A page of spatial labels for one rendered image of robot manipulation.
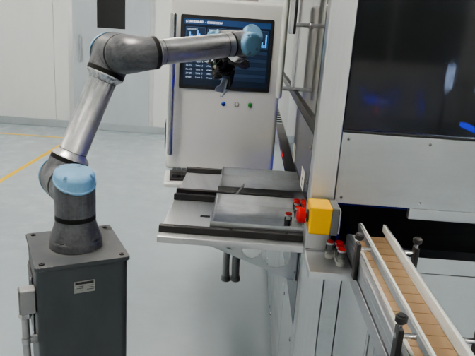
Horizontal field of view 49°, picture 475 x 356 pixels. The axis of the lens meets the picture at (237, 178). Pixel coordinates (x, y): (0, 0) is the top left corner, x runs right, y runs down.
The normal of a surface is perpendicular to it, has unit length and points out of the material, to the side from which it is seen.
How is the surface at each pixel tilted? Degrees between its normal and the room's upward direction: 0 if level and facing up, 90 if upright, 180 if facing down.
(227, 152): 90
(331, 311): 90
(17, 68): 90
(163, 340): 0
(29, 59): 90
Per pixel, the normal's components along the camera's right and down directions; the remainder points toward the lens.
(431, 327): 0.07, -0.96
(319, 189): -0.03, 0.28
